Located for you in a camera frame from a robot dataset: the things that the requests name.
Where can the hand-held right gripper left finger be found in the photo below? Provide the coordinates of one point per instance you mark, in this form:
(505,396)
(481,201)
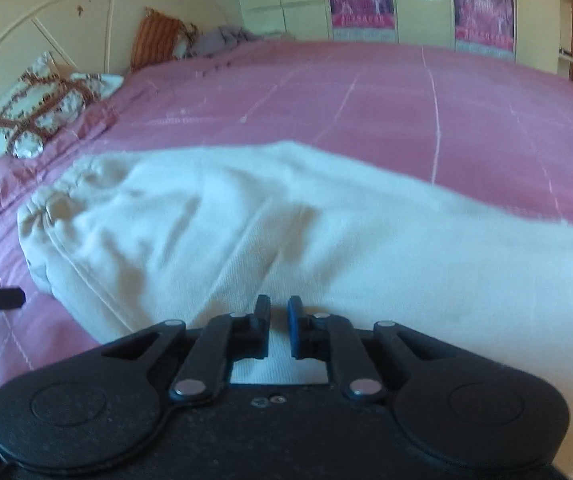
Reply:
(264,327)

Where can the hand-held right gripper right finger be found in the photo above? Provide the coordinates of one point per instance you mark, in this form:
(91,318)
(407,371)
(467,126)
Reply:
(295,327)

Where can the white pants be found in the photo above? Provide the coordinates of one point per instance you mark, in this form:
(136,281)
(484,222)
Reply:
(316,235)

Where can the pink pillow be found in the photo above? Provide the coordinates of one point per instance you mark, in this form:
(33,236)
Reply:
(11,180)

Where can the white brown patterned pillow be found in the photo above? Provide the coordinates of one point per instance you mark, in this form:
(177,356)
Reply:
(36,105)

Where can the pink checked bed sheet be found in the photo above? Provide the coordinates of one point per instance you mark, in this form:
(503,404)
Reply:
(366,105)

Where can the cream bed headboard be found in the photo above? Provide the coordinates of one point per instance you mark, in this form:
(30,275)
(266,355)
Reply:
(41,25)

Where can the grey crumpled cloth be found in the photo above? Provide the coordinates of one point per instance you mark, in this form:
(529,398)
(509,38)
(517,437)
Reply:
(221,40)

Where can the orange striped pillow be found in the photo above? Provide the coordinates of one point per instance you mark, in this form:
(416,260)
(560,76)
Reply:
(159,40)

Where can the cream wardrobe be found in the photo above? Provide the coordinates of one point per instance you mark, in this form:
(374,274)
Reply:
(421,5)

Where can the purple wall poster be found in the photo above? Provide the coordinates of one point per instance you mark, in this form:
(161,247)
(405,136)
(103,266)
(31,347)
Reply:
(361,0)
(483,10)

